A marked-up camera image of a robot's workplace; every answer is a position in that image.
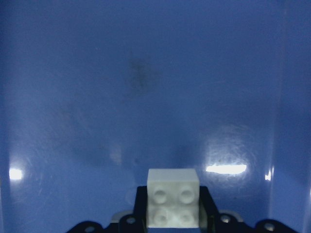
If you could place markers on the white block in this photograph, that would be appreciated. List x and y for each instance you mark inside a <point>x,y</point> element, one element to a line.
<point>173,198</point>

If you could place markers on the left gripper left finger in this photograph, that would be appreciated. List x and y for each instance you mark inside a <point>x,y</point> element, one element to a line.
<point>140,207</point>

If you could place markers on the blue plastic tray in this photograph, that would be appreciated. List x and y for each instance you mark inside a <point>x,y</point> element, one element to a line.
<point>94,93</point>

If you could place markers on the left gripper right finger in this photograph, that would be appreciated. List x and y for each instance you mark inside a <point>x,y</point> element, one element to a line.
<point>208,212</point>

